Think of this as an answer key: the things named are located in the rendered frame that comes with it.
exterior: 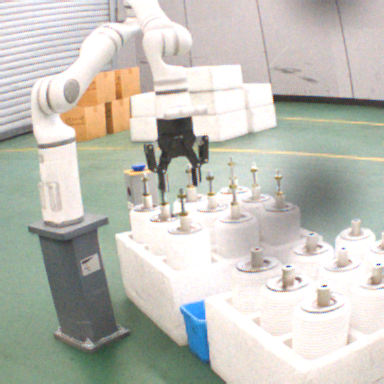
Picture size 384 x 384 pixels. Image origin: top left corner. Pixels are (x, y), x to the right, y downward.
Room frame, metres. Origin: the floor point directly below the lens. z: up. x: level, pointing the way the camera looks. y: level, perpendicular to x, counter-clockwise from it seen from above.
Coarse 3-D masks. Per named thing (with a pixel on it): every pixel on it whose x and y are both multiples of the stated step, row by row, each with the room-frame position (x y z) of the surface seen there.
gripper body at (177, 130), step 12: (156, 120) 1.25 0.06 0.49; (168, 120) 1.23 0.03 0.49; (180, 120) 1.23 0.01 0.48; (192, 120) 1.26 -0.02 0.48; (168, 132) 1.23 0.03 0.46; (180, 132) 1.25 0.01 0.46; (192, 132) 1.27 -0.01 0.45; (168, 144) 1.25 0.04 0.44; (180, 144) 1.26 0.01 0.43; (192, 144) 1.27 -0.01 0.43; (180, 156) 1.26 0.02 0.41
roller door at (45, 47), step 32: (0, 0) 6.52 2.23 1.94; (32, 0) 6.96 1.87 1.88; (64, 0) 7.43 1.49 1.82; (96, 0) 7.92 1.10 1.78; (0, 32) 6.53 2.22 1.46; (32, 32) 6.97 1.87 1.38; (64, 32) 7.45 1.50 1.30; (0, 64) 6.55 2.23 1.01; (32, 64) 6.99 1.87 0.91; (64, 64) 7.43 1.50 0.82; (0, 96) 6.53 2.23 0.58; (0, 128) 6.51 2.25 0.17; (32, 128) 6.94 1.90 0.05
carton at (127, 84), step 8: (120, 72) 5.51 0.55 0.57; (128, 72) 5.57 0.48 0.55; (136, 72) 5.65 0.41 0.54; (120, 80) 5.51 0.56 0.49; (128, 80) 5.57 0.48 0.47; (136, 80) 5.64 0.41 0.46; (120, 88) 5.52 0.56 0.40; (128, 88) 5.56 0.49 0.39; (136, 88) 5.64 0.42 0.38; (120, 96) 5.52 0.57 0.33; (128, 96) 5.56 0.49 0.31
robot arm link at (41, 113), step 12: (36, 84) 1.22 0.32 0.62; (36, 96) 1.20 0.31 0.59; (36, 108) 1.21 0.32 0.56; (48, 108) 1.20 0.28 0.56; (36, 120) 1.21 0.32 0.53; (48, 120) 1.24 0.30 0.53; (60, 120) 1.27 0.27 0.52; (36, 132) 1.21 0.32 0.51; (48, 132) 1.20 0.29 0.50; (60, 132) 1.20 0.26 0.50; (72, 132) 1.22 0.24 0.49; (48, 144) 1.19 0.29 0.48; (60, 144) 1.19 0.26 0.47
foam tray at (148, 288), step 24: (120, 240) 1.48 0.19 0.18; (120, 264) 1.52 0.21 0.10; (144, 264) 1.32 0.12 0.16; (216, 264) 1.22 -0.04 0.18; (144, 288) 1.34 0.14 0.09; (168, 288) 1.18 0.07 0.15; (192, 288) 1.18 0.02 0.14; (216, 288) 1.20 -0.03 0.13; (144, 312) 1.38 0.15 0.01; (168, 312) 1.21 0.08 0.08
